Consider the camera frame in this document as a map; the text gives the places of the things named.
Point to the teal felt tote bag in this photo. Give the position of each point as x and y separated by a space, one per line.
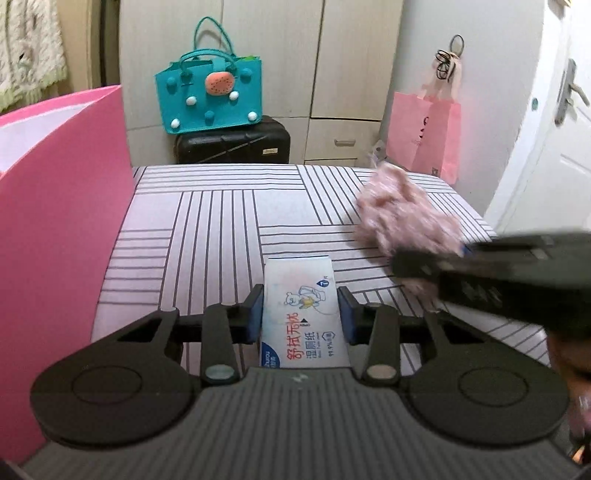
208 89

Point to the striped white tablecloth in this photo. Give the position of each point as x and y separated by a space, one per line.
199 235

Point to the wet wipes pack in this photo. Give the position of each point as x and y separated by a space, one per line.
301 326

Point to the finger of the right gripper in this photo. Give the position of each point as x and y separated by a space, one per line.
417 264

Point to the black suitcase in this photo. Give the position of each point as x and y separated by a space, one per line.
266 142

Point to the white door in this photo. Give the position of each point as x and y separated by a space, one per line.
546 184

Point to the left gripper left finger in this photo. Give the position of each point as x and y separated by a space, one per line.
223 327

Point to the pink floral scrunchie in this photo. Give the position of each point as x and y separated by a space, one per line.
396 214

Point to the pink cardboard box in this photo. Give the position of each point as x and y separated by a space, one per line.
66 184

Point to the pink paper bag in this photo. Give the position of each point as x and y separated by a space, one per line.
424 135

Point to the cream knitted cardigan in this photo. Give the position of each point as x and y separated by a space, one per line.
32 51

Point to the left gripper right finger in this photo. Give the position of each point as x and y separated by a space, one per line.
376 326

